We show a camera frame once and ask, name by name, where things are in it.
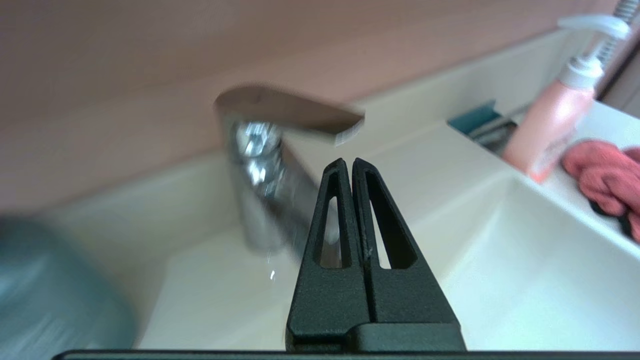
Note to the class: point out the grey pump soap bottle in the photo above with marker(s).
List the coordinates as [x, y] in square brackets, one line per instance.
[50, 290]

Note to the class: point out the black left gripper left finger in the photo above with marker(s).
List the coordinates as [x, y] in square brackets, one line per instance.
[327, 305]

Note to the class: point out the white ceramic sink basin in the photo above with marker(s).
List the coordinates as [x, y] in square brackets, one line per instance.
[525, 280]

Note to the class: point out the chrome faucet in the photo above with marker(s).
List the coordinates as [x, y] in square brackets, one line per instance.
[255, 145]

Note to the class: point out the pink pump soap bottle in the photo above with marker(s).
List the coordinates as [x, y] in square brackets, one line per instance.
[550, 120]

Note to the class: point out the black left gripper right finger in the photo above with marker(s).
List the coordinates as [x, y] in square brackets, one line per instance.
[405, 300]

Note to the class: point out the pink fluffy cloth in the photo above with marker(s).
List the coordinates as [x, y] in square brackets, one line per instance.
[605, 175]

